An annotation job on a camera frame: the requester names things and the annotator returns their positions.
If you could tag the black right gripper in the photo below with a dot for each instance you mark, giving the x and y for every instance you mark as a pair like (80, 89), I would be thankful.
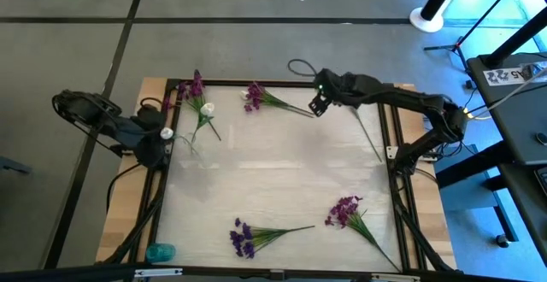
(329, 84)

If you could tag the dark violet artificial flower bunch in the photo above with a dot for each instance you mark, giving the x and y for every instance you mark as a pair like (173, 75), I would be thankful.
(245, 239)

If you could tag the black keyboard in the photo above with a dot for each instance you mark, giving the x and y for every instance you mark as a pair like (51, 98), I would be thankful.
(542, 181)

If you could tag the magenta artificial flower bunch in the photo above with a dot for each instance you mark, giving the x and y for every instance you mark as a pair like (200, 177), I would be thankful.
(342, 211)
(255, 94)
(195, 87)

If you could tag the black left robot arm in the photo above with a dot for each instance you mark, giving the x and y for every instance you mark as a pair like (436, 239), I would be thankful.
(128, 132)

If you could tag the thin black tripod stand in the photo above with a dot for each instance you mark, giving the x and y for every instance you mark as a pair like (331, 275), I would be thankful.
(491, 8)

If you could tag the grey chair foot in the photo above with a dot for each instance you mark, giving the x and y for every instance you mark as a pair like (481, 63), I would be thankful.
(13, 164)

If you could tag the clear glass vase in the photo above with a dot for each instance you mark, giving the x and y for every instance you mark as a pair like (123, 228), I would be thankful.
(205, 158)

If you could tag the white round stand base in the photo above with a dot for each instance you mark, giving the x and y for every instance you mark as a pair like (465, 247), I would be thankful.
(421, 25)

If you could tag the black computer mouse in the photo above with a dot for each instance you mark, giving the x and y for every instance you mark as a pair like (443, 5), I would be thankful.
(542, 139)

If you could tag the teal textured glass vase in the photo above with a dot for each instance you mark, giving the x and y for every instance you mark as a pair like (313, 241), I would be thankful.
(160, 252)

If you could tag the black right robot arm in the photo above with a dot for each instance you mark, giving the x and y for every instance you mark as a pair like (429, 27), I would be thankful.
(406, 98)

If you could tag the black aluminium table frame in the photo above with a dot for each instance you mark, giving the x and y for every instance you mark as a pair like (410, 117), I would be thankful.
(273, 83)

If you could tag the white paper marker label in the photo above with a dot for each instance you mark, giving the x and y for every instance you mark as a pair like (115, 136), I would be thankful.
(500, 77)

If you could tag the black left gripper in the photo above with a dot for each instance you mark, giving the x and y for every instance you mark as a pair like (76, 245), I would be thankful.
(150, 117)

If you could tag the silver metal bracket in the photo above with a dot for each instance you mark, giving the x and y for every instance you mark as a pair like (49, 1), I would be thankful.
(395, 278)
(158, 272)

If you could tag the black desk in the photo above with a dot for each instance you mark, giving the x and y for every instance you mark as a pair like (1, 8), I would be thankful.
(504, 115)

